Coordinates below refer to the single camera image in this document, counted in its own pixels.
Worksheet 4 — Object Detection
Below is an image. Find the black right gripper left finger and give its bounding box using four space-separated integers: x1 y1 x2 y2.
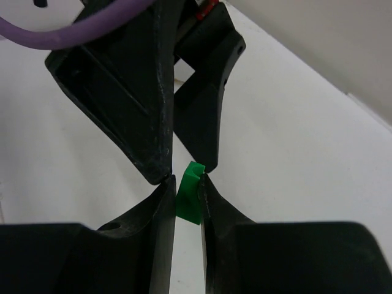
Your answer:
1 176 176 293

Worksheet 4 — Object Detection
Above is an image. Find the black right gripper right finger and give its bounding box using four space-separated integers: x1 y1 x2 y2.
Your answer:
198 175 391 293

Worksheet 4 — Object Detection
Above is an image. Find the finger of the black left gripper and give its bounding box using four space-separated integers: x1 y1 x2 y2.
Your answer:
173 2 246 172
45 1 175 185

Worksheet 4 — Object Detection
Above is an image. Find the small green slope lego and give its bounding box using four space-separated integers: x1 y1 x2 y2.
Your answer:
176 161 205 225

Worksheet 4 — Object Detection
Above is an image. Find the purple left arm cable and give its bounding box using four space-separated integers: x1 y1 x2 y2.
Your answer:
0 0 154 50

